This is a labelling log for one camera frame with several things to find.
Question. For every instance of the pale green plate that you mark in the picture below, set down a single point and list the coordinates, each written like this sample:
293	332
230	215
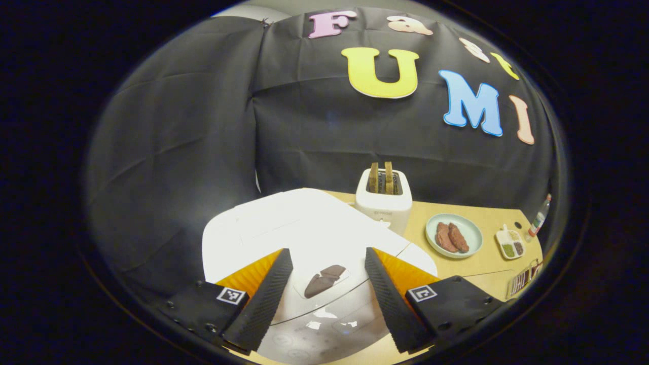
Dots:
474	235

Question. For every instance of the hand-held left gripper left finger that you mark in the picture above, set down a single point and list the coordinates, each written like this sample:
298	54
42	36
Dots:
268	304

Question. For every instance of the white rice cooker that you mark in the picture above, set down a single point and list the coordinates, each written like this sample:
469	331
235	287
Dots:
304	228

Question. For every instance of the brown toast slice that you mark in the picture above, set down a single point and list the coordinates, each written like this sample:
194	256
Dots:
389	177
373	177

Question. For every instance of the white divided sauce dish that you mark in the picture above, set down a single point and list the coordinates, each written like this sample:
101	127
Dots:
509	243

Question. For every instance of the black backdrop cloth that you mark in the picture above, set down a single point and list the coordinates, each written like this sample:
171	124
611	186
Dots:
177	152

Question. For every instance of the white toaster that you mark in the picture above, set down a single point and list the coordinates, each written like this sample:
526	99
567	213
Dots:
380	210

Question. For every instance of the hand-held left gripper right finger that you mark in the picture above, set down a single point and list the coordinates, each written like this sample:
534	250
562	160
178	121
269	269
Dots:
388	304

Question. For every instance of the clear plastic bottle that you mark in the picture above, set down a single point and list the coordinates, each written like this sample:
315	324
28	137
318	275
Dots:
538	219

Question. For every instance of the brown meat piece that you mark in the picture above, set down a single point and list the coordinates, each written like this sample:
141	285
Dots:
444	238
459	237

